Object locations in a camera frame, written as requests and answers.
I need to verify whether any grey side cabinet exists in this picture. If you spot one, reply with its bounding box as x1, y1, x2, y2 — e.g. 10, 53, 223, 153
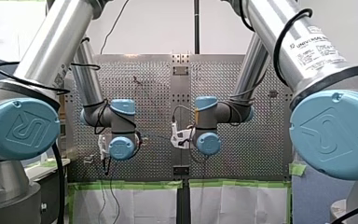
24, 158, 72, 224

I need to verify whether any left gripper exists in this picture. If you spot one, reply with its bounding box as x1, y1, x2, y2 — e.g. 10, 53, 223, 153
135, 132, 145, 149

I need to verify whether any black cable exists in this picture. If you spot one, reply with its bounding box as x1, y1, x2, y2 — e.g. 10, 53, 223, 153
0, 61, 102, 95
51, 142, 66, 224
330, 200, 358, 224
272, 7, 314, 88
98, 156, 121, 224
100, 0, 131, 56

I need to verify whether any black upright pole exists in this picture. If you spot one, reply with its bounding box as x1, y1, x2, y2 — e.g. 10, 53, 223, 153
194, 0, 200, 55

